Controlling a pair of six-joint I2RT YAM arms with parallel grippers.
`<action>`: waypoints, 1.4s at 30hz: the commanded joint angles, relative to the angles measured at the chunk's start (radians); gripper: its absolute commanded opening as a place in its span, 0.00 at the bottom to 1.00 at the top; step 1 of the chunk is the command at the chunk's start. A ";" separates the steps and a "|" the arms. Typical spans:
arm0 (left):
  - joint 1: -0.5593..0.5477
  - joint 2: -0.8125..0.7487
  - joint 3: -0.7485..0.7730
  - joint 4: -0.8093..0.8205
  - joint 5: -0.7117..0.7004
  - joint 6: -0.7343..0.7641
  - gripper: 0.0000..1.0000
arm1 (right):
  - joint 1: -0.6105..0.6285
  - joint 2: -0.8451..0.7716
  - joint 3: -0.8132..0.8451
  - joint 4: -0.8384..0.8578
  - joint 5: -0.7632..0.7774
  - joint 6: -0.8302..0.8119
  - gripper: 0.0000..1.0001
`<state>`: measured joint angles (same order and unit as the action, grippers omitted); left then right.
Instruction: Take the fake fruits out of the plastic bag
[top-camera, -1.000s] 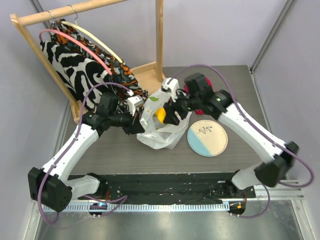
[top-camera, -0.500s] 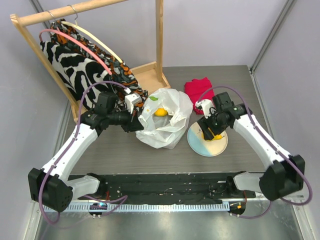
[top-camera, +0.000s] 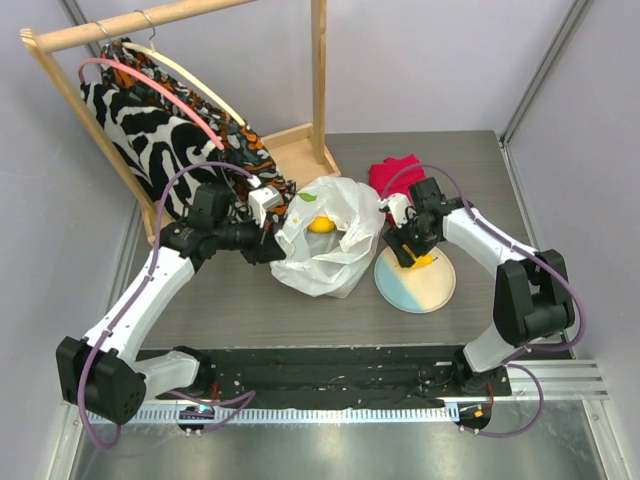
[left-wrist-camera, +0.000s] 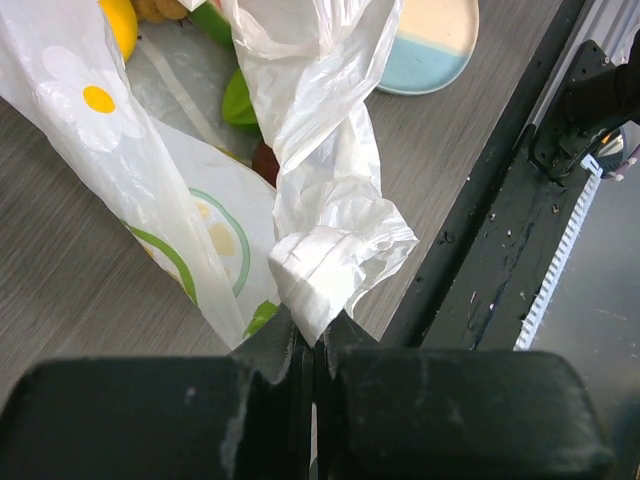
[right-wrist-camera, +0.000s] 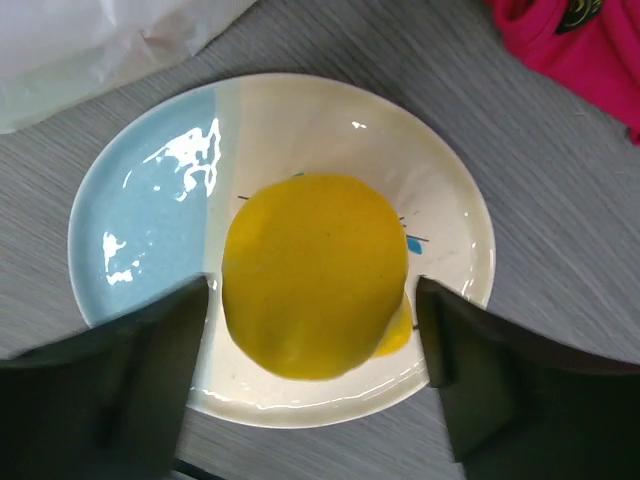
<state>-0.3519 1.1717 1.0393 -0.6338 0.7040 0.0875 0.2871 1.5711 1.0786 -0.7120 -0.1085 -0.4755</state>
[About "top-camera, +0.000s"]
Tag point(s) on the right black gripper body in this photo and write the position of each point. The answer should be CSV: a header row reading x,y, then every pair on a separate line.
x,y
400,243

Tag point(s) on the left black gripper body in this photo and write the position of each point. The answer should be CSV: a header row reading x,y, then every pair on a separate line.
x,y
254,255

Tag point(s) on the yellow fake orange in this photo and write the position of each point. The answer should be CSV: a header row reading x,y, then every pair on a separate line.
x,y
422,260

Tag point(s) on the yellow fake lemon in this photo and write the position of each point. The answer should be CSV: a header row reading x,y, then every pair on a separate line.
x,y
322,225

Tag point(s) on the white plastic bag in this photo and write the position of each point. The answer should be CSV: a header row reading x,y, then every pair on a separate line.
x,y
329,264

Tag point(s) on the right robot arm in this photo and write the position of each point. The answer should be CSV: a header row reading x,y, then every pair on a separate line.
x,y
532,296

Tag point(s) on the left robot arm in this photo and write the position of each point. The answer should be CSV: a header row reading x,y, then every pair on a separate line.
x,y
102,371

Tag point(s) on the blue and cream plate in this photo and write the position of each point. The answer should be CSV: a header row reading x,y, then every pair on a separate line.
x,y
420,289

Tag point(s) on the wooden clothes rack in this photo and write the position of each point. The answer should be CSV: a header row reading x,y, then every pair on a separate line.
x,y
300,153

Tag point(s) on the orange patterned garment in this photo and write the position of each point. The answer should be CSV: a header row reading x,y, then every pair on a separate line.
x,y
242,145

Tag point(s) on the black white zebra garment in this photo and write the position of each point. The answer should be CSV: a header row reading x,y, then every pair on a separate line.
x,y
156,144

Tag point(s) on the cream hanger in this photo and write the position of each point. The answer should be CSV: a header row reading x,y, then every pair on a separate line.
x,y
190,75

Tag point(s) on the pink hanger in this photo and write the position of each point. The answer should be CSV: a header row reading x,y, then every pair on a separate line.
x,y
155,86

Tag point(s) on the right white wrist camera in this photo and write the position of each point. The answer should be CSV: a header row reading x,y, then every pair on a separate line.
x,y
397,207

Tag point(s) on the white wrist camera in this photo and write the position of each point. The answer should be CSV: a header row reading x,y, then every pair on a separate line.
x,y
397,207
261,200

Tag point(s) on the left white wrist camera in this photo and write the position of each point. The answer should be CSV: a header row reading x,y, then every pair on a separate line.
x,y
261,200

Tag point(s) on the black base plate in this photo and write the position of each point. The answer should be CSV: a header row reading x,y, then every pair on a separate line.
x,y
372,355

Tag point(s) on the white slotted cable duct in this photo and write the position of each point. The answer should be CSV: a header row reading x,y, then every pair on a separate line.
x,y
190,414

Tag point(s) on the aluminium rail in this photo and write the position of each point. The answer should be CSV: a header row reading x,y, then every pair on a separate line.
x,y
560,387

